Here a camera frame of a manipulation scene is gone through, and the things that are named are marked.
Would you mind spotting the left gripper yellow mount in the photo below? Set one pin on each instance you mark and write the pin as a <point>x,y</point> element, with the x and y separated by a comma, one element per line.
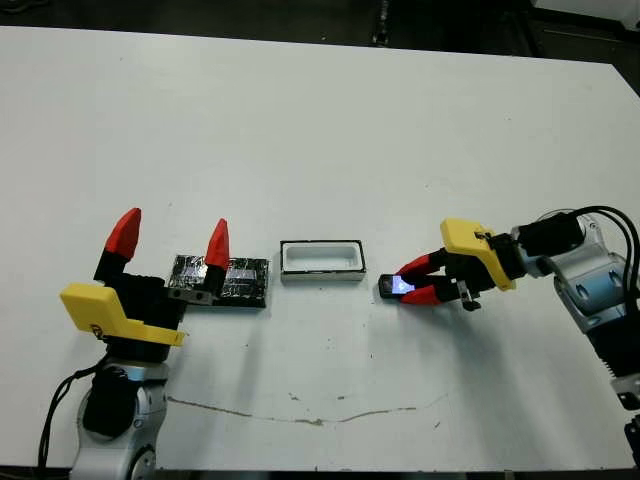
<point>145,305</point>

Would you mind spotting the right gripper yellow mount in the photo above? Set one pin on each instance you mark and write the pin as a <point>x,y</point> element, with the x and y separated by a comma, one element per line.
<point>470,235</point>

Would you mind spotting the black slim camera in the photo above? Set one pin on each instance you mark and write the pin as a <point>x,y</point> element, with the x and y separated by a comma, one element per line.
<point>392,287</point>

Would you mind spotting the black foil-wrapped box lid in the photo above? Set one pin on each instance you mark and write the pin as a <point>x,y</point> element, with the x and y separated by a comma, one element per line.
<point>245,285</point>

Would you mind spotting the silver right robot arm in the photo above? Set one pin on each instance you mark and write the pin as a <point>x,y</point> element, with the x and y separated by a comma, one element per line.
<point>590,295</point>

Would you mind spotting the white cabinet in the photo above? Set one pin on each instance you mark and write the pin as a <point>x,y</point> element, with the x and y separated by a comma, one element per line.
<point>590,10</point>

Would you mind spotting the white-lined camera box base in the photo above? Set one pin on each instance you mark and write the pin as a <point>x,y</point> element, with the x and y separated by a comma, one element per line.
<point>322,276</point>

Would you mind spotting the black metal frame post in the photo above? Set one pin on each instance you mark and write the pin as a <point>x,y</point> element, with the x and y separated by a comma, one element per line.
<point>382,35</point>

